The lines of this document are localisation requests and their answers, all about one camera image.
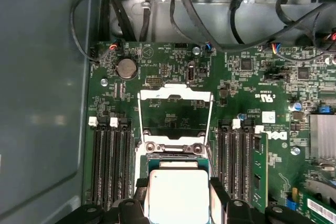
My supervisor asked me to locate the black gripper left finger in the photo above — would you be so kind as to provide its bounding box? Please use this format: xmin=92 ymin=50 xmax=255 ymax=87
xmin=54 ymin=177 xmax=149 ymax=224

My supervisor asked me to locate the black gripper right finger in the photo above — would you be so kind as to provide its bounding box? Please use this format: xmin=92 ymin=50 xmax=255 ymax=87
xmin=208 ymin=176 xmax=317 ymax=224

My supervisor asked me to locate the CPU with silver top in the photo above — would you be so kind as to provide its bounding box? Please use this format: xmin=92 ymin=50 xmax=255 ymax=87
xmin=145 ymin=153 xmax=211 ymax=224

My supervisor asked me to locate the CPU socket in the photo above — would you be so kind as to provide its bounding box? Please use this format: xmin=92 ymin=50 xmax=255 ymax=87
xmin=133 ymin=142 xmax=220 ymax=224

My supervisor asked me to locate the black RAM slot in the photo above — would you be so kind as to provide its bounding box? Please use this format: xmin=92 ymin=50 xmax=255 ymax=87
xmin=103 ymin=119 xmax=114 ymax=210
xmin=239 ymin=120 xmax=253 ymax=204
xmin=218 ymin=120 xmax=228 ymax=198
xmin=124 ymin=119 xmax=134 ymax=201
xmin=92 ymin=119 xmax=103 ymax=209
xmin=228 ymin=120 xmax=238 ymax=201
xmin=114 ymin=119 xmax=124 ymax=204

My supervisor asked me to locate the green RAM stick in slot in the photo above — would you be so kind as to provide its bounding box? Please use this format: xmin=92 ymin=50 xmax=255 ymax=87
xmin=252 ymin=131 xmax=269 ymax=212

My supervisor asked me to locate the white board sticker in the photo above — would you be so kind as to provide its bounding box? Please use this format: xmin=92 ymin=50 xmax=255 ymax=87
xmin=261 ymin=111 xmax=276 ymax=123

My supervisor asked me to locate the silver chipset heat sink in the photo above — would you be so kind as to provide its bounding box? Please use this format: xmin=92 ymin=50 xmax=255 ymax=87
xmin=309 ymin=114 xmax=336 ymax=159

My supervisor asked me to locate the internal USB port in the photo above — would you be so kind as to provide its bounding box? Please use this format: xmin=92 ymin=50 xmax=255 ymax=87
xmin=187 ymin=61 xmax=196 ymax=81

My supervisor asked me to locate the round coin battery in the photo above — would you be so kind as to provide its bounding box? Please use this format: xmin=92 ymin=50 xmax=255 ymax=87
xmin=116 ymin=58 xmax=138 ymax=80

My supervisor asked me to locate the green motherboard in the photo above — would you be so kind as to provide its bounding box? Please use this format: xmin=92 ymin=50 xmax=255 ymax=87
xmin=83 ymin=40 xmax=336 ymax=224

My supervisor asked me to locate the thin wire locking lever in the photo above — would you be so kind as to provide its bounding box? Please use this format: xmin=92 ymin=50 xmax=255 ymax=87
xmin=205 ymin=145 xmax=218 ymax=178

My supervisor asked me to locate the metal socket cover frame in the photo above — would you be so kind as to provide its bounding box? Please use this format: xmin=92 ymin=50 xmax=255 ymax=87
xmin=138 ymin=83 xmax=214 ymax=154

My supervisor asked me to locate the short black wire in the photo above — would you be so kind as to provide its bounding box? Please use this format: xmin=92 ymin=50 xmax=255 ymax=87
xmin=229 ymin=0 xmax=249 ymax=45

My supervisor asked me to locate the black wire with clip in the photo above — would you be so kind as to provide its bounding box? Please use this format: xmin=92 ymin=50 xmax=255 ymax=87
xmin=138 ymin=0 xmax=169 ymax=42

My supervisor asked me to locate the flat black wire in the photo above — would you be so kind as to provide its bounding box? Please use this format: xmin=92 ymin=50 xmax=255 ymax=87
xmin=104 ymin=0 xmax=136 ymax=42

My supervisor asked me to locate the thick black wire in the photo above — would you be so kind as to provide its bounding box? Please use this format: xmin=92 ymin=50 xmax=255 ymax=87
xmin=170 ymin=0 xmax=336 ymax=52

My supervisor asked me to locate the thin black looping wire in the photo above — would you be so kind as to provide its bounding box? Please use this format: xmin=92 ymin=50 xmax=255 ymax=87
xmin=69 ymin=0 xmax=118 ymax=65

